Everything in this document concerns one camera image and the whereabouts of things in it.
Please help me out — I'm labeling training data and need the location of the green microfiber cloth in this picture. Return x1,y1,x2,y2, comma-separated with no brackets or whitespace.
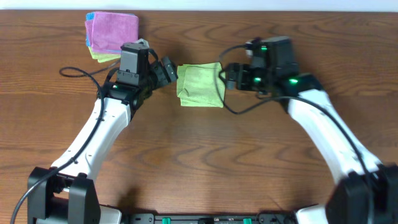
177,62,223,108

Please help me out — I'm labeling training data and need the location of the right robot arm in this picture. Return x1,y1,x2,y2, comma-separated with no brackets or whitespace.
224,63,397,223

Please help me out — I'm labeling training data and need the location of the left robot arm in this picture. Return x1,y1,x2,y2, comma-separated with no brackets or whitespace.
22,57,178,223

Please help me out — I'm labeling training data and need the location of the green folded cloth in stack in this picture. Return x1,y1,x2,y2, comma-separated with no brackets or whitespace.
88,47,121,63

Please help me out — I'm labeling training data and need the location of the pink folded cloth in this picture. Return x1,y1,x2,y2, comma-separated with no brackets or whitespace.
84,11,140,54

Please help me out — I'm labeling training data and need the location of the blue folded cloth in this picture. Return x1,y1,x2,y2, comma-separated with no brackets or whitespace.
85,12,137,55

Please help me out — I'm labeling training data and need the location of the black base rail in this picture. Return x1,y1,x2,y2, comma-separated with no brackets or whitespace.
121,212,298,224

